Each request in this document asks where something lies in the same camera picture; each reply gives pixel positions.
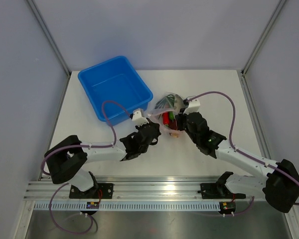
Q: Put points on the right small circuit board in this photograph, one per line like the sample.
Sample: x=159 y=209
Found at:
x=228 y=205

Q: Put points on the blue plastic bin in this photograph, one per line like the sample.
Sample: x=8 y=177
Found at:
x=114 y=86

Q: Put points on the small circuit board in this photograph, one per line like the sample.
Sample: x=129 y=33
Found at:
x=93 y=205
x=228 y=205

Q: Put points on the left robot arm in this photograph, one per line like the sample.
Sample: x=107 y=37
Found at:
x=66 y=159

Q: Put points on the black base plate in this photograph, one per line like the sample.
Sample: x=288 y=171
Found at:
x=104 y=190
x=215 y=191

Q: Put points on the clear zip top bag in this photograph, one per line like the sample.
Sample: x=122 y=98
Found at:
x=155 y=115

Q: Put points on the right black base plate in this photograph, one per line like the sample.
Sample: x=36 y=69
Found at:
x=215 y=191

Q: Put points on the left small circuit board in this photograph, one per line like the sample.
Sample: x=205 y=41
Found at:
x=93 y=205

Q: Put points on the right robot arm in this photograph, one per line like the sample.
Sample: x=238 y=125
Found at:
x=278 y=182

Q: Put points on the green toy scallion strands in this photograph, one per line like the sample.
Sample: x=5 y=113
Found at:
x=167 y=101

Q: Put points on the white slotted cable duct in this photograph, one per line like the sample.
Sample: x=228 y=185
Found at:
x=130 y=206

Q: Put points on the red toy chili pepper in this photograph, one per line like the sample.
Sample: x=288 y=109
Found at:
x=165 y=119

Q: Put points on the right aluminium frame post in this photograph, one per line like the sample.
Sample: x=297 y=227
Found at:
x=264 y=35

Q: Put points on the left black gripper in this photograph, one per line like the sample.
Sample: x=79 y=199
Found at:
x=156 y=125

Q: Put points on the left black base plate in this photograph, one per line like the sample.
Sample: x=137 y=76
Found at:
x=104 y=190

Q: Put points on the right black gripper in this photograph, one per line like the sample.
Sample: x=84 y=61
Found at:
x=180 y=118

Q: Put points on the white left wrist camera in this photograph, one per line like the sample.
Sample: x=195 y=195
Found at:
x=138 y=117

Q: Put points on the aluminium mounting rail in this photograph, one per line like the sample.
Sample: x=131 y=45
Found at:
x=132 y=188

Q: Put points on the left aluminium frame post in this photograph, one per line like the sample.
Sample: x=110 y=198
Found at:
x=44 y=28

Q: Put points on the aluminium frame post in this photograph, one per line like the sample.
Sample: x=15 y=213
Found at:
x=264 y=35
x=44 y=28

